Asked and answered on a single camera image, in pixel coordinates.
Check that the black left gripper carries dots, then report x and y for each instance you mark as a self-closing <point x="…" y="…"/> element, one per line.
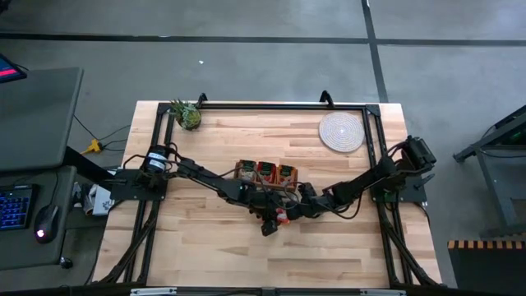
<point x="263" y="201"/>

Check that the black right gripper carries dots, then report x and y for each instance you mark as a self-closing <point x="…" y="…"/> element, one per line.
<point x="312" y="201"/>

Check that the orange tea packet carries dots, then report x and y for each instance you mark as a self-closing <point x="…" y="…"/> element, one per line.
<point x="282" y="216"/>
<point x="286" y="174"/>

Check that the wooden compartment tea box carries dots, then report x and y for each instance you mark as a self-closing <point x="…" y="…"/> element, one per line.
<point x="267" y="177"/>

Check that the red tea packet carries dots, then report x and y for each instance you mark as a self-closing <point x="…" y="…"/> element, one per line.
<point x="266" y="172"/>

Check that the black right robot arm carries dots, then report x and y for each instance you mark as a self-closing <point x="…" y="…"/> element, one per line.
<point x="382" y="172"/>

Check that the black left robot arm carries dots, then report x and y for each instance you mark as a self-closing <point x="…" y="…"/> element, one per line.
<point x="197" y="177"/>

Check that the white woven round placemat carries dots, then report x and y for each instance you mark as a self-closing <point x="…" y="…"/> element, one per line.
<point x="342" y="131"/>

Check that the potted succulent plant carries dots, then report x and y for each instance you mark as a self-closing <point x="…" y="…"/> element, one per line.
<point x="188" y="115"/>

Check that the white patterned box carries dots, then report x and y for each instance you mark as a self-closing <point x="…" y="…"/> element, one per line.
<point x="100" y="201"/>

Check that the black box with striped edge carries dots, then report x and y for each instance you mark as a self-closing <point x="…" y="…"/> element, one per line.
<point x="485" y="271"/>

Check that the small black knob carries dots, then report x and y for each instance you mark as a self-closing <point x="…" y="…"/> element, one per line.
<point x="66" y="263"/>

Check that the black computer mouse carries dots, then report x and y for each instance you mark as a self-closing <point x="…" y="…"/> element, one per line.
<point x="46" y="224"/>

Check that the grey desk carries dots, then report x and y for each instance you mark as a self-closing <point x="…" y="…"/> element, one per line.
<point x="41" y="119"/>

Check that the dark computer desk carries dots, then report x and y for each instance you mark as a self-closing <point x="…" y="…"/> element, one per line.
<point x="24" y="255"/>

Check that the backlit keyboard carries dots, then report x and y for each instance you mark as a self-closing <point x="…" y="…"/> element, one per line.
<point x="16" y="207"/>

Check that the computer monitor with red banner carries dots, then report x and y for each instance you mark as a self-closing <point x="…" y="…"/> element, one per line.
<point x="10" y="70"/>

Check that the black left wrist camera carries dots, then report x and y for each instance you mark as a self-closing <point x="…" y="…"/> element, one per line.
<point x="269" y="227"/>

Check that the black aluminium rig frame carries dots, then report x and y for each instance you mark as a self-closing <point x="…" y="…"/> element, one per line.
<point x="287" y="106"/>

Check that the silver frame bracket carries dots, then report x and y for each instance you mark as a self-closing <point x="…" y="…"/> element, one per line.
<point x="152" y="291"/>
<point x="382" y="292"/>

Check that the black metal cart frame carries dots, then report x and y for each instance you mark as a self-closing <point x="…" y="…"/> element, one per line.
<point x="491" y="185"/>

